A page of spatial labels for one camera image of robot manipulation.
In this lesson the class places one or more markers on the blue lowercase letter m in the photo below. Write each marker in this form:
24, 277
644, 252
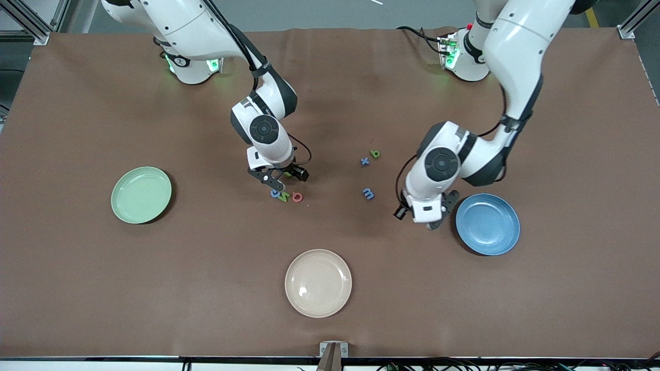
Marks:
368, 193

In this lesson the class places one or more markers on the red capital letter Q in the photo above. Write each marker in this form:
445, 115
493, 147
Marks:
297, 197

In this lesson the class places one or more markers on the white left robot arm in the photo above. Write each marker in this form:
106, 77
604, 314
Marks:
515, 46

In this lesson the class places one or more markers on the aluminium frame profile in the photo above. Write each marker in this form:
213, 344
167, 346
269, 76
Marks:
626, 32
26, 20

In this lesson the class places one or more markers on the blue plate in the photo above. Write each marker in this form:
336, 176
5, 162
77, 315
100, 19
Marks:
488, 224

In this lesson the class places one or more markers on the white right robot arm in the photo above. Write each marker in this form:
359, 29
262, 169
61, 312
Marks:
175, 26

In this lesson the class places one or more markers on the light green plate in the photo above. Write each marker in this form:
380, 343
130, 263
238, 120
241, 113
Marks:
141, 195

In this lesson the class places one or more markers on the metal base connector plate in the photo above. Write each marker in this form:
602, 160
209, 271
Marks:
447, 54
215, 64

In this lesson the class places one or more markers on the beige plate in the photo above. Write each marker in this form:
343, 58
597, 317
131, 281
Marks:
318, 283

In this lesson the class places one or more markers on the brown table mat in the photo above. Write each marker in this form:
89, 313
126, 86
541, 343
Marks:
103, 309

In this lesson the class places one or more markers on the green capital letter N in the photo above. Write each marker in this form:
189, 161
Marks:
283, 197

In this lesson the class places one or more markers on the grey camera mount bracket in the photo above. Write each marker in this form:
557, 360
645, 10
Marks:
333, 350

